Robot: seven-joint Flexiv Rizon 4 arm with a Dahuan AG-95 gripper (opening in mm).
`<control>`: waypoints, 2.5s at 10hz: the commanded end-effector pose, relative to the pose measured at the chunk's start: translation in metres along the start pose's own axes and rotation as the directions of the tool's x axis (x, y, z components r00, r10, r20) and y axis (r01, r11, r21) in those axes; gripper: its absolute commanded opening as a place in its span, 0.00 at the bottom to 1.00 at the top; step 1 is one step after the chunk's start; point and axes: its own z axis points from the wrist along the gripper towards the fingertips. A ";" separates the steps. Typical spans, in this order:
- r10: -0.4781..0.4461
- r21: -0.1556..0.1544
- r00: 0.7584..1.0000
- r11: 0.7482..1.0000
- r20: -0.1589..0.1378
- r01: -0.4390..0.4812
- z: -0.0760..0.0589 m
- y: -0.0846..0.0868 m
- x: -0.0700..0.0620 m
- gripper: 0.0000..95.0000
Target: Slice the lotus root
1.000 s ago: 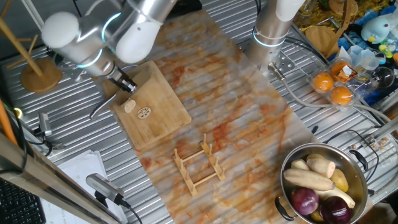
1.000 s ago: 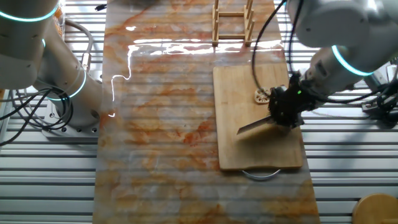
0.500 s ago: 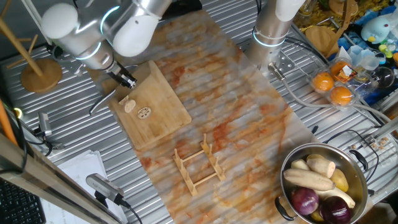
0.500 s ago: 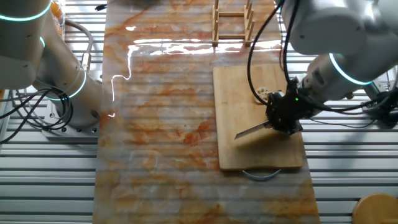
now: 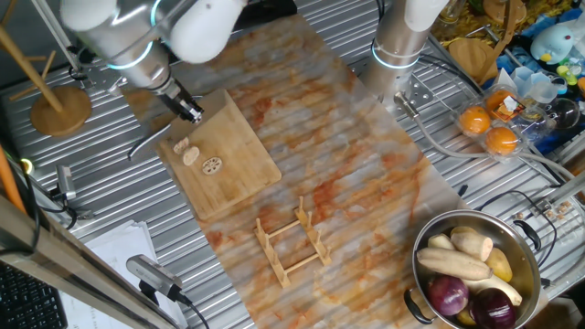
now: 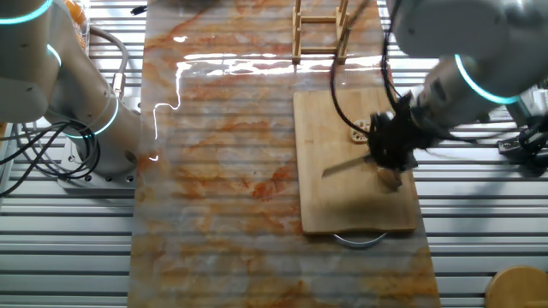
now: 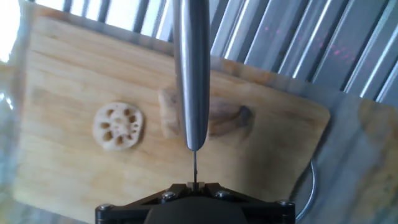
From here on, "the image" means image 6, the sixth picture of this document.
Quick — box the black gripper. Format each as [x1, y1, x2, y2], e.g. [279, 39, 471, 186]
[366, 96, 432, 172]

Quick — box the lotus root chunk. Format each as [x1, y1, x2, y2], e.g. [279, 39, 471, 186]
[376, 166, 403, 192]

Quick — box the steel cleaver knife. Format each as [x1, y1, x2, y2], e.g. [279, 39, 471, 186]
[321, 153, 377, 179]

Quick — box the lotus root slice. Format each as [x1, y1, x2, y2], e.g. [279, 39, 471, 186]
[349, 119, 372, 145]

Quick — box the wooden cutting board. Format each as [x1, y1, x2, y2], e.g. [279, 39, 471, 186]
[293, 87, 418, 235]

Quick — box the wooden knife rack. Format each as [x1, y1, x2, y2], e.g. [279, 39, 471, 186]
[291, 0, 351, 65]

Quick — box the orange marble pattern mat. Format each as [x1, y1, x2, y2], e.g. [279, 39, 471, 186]
[127, 0, 442, 308]

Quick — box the wooden mug tree stand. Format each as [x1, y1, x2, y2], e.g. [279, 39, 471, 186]
[485, 265, 548, 308]

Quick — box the clear plastic fruit pack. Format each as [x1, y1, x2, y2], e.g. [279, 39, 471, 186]
[63, 0, 92, 55]

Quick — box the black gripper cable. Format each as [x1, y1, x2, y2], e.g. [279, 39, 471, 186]
[379, 0, 403, 112]
[329, 0, 373, 136]

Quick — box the metal cutting board handle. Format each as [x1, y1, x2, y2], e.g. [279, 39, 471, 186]
[332, 232, 389, 249]

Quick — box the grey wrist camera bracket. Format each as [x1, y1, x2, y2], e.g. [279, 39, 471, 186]
[508, 98, 537, 127]

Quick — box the black clamp mounted camera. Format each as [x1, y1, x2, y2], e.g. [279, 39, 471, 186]
[496, 115, 548, 172]

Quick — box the silver exterior camera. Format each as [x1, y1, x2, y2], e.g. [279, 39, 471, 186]
[533, 87, 548, 116]

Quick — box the grey hose cable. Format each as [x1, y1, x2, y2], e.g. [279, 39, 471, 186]
[87, 26, 129, 102]

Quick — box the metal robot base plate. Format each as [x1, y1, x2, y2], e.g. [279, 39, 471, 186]
[57, 140, 138, 192]

